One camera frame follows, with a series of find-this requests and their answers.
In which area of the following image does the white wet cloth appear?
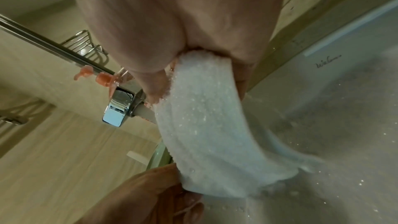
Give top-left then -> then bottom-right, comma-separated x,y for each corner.
153,48 -> 325,198

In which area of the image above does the chrome rail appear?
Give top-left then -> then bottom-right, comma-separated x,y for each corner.
0,14 -> 135,81

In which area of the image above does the orange pump bottle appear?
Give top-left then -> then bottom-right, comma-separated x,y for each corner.
96,72 -> 121,97

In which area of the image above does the person's right hand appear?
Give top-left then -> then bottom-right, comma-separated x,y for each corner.
66,0 -> 287,104

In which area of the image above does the chrome door bracket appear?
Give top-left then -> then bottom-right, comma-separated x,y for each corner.
102,88 -> 147,128

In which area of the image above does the chrome wire basket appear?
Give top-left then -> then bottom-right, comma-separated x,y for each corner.
60,29 -> 110,66

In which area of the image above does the chrome wall fixture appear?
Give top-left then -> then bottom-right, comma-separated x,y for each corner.
0,109 -> 29,126

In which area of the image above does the person's left hand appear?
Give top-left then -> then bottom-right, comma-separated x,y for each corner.
81,163 -> 205,224

